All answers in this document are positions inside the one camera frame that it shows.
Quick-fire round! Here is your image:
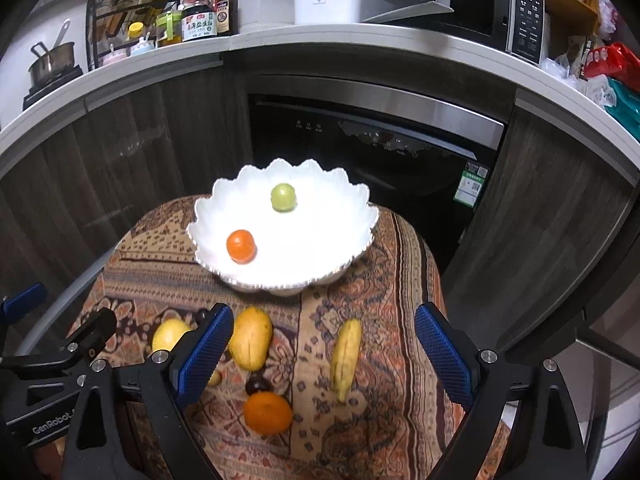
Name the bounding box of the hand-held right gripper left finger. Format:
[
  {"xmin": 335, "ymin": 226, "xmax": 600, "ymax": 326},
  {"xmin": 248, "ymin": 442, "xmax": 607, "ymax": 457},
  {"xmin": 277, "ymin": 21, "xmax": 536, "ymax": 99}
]
[{"xmin": 60, "ymin": 302, "xmax": 236, "ymax": 480}]

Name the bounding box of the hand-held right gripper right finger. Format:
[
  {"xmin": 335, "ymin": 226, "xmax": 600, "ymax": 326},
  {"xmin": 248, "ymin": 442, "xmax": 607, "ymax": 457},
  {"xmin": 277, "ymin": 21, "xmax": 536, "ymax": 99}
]
[{"xmin": 414, "ymin": 302, "xmax": 591, "ymax": 480}]

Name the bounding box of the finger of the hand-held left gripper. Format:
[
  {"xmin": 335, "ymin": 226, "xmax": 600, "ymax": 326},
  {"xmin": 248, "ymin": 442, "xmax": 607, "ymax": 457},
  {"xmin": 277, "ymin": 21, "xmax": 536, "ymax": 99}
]
[
  {"xmin": 0, "ymin": 306, "xmax": 118, "ymax": 382},
  {"xmin": 0, "ymin": 282, "xmax": 47, "ymax": 331}
]

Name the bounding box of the yellow pear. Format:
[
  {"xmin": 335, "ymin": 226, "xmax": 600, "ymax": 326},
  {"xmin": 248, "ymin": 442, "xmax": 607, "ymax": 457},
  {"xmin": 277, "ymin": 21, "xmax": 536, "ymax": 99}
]
[{"xmin": 151, "ymin": 318, "xmax": 193, "ymax": 356}]

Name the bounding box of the yellow mango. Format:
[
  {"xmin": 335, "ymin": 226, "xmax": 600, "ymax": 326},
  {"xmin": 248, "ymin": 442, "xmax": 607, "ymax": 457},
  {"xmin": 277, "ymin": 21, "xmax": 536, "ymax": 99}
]
[{"xmin": 229, "ymin": 307, "xmax": 274, "ymax": 372}]

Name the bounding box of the large orange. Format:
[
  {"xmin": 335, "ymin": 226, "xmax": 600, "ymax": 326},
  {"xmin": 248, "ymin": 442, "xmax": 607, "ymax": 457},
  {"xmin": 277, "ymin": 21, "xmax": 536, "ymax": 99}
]
[{"xmin": 243, "ymin": 391, "xmax": 294, "ymax": 436}]

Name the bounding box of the white scalloped bowl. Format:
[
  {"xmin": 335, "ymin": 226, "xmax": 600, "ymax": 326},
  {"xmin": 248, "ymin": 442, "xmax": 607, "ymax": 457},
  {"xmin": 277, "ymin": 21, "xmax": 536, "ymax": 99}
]
[{"xmin": 186, "ymin": 158, "xmax": 380, "ymax": 295}]

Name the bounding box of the metal cabinet kick strip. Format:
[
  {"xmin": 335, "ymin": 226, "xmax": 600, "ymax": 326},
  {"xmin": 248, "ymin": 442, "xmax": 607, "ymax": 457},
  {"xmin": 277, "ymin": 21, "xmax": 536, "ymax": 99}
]
[{"xmin": 20, "ymin": 245, "xmax": 123, "ymax": 356}]

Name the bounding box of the patterned tablecloth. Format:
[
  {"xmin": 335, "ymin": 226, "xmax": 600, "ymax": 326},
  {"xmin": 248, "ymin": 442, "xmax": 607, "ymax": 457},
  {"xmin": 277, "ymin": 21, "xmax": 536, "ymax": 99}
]
[{"xmin": 75, "ymin": 195, "xmax": 506, "ymax": 480}]

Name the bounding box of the small orange tangerine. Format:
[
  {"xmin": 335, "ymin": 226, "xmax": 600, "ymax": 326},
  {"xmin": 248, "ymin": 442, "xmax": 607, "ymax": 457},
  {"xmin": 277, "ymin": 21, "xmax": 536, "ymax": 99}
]
[{"xmin": 226, "ymin": 229, "xmax": 258, "ymax": 264}]

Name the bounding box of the small green apple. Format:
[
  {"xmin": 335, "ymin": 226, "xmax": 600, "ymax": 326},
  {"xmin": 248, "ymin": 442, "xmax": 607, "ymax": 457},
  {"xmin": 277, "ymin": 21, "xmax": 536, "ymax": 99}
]
[{"xmin": 270, "ymin": 183, "xmax": 298, "ymax": 212}]

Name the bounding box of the green label sticker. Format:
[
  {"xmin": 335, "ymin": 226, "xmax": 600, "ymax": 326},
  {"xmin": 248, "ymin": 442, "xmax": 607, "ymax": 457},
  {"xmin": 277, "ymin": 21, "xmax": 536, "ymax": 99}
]
[{"xmin": 454, "ymin": 161, "xmax": 488, "ymax": 206}]

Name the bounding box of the dark wood cabinet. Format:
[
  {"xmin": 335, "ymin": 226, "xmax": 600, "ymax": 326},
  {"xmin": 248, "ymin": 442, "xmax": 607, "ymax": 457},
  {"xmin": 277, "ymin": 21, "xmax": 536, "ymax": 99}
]
[
  {"xmin": 442, "ymin": 87, "xmax": 640, "ymax": 356},
  {"xmin": 0, "ymin": 62, "xmax": 253, "ymax": 311}
]

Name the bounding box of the black cooktop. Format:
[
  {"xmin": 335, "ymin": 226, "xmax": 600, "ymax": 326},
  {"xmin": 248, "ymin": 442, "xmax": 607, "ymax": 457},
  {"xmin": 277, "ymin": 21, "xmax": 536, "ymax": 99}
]
[{"xmin": 21, "ymin": 64, "xmax": 84, "ymax": 111}]

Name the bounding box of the steel saucepan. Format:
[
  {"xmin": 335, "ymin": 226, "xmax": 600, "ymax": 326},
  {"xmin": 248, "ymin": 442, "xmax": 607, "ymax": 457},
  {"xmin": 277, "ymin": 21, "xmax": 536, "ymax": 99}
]
[{"xmin": 27, "ymin": 19, "xmax": 76, "ymax": 88}]

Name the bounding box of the green-lidded jar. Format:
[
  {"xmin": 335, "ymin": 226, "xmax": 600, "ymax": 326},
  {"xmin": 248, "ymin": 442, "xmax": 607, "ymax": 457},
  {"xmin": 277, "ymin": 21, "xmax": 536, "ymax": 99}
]
[{"xmin": 156, "ymin": 10, "xmax": 184, "ymax": 48}]

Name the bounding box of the white plastic bag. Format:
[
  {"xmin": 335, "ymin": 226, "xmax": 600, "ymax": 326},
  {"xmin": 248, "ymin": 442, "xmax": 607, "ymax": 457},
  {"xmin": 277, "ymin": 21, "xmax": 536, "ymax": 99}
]
[{"xmin": 582, "ymin": 75, "xmax": 621, "ymax": 108}]

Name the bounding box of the green packet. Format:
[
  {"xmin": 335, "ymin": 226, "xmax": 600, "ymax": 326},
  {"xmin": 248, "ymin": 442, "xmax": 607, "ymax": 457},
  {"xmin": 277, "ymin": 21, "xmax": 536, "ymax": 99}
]
[{"xmin": 605, "ymin": 80, "xmax": 640, "ymax": 141}]

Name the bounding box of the clear plastic bag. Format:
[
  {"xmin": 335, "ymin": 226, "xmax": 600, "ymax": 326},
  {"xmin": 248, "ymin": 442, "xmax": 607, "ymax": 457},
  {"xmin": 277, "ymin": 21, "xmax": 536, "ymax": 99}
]
[{"xmin": 540, "ymin": 52, "xmax": 581, "ymax": 81}]

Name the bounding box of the large soy sauce bottle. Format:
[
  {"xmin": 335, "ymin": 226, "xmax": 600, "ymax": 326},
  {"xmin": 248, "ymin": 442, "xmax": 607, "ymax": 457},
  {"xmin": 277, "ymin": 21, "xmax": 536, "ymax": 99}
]
[{"xmin": 181, "ymin": 0, "xmax": 219, "ymax": 42}]

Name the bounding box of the slim dark glass bottle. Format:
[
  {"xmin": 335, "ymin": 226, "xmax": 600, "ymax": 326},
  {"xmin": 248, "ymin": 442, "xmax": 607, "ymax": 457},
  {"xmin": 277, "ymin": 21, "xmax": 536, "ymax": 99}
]
[{"xmin": 216, "ymin": 0, "xmax": 239, "ymax": 37}]

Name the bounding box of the red packet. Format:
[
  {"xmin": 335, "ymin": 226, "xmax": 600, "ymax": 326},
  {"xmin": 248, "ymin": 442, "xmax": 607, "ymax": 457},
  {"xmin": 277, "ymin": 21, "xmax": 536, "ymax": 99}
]
[{"xmin": 582, "ymin": 42, "xmax": 640, "ymax": 81}]

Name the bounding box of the black microwave oven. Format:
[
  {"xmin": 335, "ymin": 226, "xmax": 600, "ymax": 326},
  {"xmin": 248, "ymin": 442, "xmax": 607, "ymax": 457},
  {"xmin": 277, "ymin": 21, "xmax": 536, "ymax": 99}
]
[{"xmin": 361, "ymin": 0, "xmax": 546, "ymax": 65}]

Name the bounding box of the black wire spice rack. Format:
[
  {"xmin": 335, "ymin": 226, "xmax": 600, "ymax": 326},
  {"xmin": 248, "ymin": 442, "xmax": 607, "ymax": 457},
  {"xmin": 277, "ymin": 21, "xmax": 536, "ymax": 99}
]
[{"xmin": 86, "ymin": 0, "xmax": 182, "ymax": 72}]

